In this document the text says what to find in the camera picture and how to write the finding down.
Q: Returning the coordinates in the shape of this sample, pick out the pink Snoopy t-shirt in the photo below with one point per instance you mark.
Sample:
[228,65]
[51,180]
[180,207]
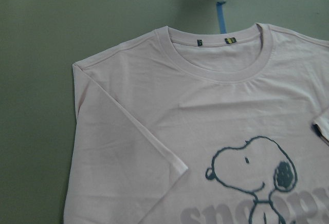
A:
[174,127]

